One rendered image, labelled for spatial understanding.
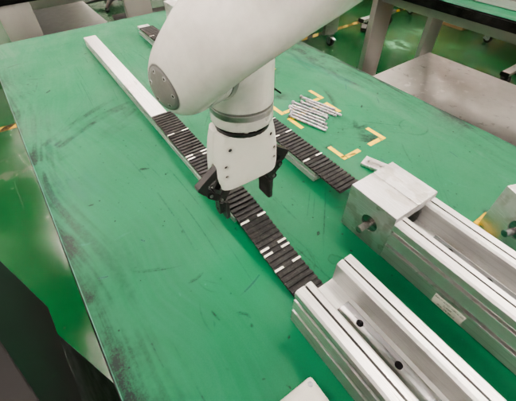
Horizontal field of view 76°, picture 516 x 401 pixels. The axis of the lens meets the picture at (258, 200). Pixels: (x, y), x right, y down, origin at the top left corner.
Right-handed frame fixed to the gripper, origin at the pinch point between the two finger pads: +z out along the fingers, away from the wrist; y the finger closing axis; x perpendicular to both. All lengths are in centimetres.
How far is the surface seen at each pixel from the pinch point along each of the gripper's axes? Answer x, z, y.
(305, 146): -7.5, 2.7, -20.1
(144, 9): -192, 27, -50
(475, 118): -29, 62, -171
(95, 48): -85, 3, 2
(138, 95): -48.6, 2.9, 1.1
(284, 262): 11.8, 4.8, 0.4
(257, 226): 4.0, 3.5, 0.2
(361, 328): 26.9, 0.3, 0.4
